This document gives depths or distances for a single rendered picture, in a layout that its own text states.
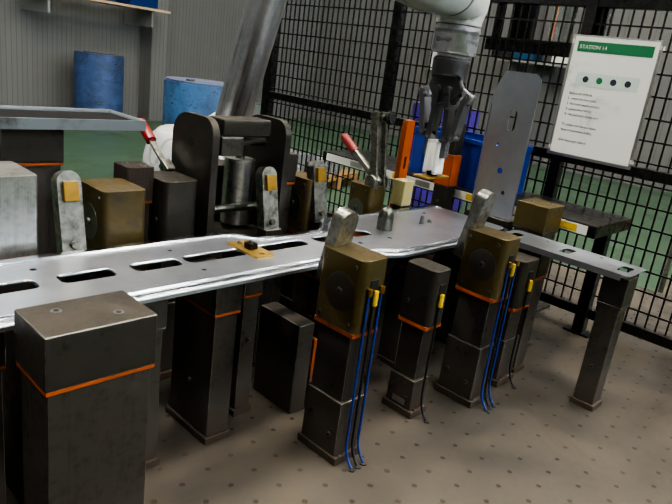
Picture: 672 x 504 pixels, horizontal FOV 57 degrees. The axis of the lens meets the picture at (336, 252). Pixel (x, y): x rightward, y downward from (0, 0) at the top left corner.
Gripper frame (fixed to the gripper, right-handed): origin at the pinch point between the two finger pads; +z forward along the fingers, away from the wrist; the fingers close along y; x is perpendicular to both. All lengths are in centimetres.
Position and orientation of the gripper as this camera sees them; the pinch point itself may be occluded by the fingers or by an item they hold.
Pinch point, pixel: (434, 156)
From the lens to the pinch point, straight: 133.8
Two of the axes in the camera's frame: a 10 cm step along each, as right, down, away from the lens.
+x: 7.0, -1.2, 7.0
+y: 7.0, 3.0, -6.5
